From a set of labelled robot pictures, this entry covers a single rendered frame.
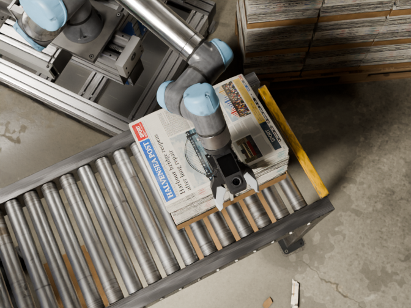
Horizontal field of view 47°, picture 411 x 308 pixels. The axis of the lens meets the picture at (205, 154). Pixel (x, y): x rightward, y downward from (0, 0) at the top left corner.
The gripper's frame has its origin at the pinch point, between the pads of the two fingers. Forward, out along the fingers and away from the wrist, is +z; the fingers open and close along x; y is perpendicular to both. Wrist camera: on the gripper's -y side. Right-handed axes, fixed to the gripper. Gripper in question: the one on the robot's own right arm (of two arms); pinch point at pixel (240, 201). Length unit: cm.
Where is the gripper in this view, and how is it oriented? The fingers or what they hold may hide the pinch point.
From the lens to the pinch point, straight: 127.9
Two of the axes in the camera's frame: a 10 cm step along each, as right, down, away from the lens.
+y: -3.2, -5.3, 7.9
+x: -9.0, 4.2, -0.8
